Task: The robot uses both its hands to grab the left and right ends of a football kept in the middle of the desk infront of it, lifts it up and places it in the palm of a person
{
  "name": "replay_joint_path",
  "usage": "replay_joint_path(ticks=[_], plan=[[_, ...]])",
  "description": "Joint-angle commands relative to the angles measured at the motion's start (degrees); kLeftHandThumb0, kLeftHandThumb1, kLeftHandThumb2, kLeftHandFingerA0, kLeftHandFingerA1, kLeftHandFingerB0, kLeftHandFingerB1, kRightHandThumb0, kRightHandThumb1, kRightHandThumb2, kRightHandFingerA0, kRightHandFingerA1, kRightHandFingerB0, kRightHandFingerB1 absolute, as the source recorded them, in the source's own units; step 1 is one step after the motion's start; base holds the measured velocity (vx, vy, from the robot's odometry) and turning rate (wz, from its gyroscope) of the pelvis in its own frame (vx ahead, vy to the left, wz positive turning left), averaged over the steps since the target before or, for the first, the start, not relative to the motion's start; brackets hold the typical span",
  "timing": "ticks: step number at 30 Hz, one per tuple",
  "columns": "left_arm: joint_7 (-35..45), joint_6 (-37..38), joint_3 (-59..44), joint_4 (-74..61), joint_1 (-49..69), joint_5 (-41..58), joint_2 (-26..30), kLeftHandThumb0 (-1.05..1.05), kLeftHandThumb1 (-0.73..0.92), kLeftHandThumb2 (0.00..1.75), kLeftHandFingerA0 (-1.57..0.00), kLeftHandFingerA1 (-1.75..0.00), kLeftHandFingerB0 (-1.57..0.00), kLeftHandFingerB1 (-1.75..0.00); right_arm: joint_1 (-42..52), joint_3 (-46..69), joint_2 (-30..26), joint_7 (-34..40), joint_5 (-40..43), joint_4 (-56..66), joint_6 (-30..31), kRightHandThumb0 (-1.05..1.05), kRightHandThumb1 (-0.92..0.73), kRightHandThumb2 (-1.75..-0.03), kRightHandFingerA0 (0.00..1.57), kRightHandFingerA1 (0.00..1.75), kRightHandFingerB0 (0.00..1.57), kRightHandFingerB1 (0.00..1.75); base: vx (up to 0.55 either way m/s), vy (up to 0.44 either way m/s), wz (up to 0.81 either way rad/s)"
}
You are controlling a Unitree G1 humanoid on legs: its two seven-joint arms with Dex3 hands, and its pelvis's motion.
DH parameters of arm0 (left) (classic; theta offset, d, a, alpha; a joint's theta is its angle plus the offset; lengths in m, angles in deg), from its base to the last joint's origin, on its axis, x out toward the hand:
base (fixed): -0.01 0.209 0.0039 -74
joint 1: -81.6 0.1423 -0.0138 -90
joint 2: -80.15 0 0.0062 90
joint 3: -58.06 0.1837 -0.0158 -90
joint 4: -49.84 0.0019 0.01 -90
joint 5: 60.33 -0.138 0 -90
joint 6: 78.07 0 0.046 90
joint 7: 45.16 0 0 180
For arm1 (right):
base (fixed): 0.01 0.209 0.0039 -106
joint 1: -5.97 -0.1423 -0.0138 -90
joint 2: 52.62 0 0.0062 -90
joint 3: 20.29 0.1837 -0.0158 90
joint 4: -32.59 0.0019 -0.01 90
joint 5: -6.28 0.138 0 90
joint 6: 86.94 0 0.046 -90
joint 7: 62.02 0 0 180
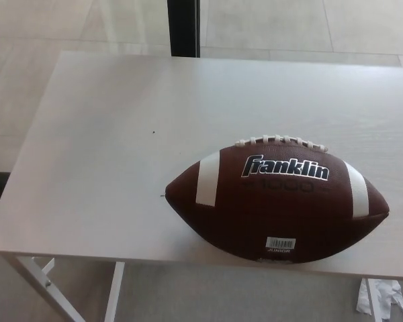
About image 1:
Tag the brown Franklin junior football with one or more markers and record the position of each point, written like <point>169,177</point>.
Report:
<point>255,208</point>

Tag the white table leg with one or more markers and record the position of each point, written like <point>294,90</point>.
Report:
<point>372,303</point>

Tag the crumpled white paper scraps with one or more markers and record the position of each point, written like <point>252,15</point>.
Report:
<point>394,295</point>

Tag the black vertical post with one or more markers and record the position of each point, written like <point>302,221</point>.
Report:
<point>183,27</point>

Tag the white table frame with brace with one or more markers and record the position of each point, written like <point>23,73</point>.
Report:
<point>115,292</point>

